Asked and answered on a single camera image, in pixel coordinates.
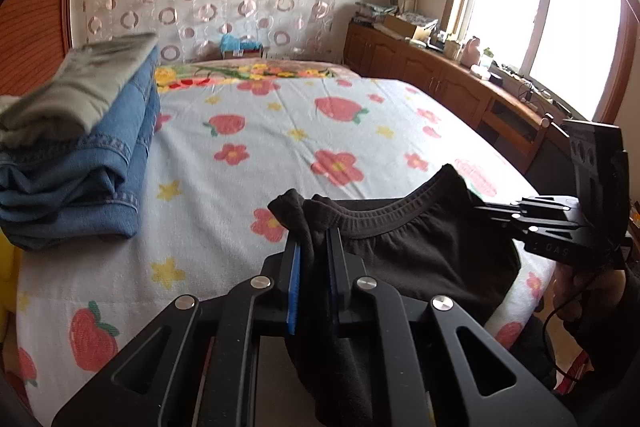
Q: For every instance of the person's right hand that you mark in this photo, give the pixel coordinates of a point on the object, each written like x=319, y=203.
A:
x=567, y=294

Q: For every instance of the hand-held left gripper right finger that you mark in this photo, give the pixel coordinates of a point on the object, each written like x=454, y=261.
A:
x=334, y=287

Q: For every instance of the wooden louvred wardrobe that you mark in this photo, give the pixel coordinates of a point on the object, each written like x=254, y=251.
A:
x=35, y=32

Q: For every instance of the folded blue jeans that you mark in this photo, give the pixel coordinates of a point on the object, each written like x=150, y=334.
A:
x=100, y=147

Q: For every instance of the wooden cabinet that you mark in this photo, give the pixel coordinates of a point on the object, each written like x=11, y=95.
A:
x=425, y=77

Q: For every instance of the folded grey pants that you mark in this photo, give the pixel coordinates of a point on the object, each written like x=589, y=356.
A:
x=75, y=92

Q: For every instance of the cardboard box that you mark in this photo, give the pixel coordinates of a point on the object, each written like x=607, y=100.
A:
x=400, y=26

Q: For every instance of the pink floral blanket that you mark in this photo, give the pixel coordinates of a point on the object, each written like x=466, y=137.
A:
x=240, y=74

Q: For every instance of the blue plastic bag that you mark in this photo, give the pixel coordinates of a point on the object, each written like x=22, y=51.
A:
x=230, y=43

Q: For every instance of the bed with floral sheet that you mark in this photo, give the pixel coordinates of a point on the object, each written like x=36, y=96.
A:
x=250, y=147

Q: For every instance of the yellow cloth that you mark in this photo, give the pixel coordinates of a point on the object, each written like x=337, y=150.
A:
x=7, y=277

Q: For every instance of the person's black clothing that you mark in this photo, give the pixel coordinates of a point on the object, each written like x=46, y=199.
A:
x=600, y=387

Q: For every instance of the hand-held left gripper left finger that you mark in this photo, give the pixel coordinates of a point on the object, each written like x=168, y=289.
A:
x=294, y=292

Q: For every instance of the black pants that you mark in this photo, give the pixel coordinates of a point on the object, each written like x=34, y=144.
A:
x=440, y=247

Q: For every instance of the pink kettle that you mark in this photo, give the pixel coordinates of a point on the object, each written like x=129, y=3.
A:
x=472, y=52

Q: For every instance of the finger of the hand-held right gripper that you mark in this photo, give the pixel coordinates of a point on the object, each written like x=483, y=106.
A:
x=540, y=209
x=550, y=234

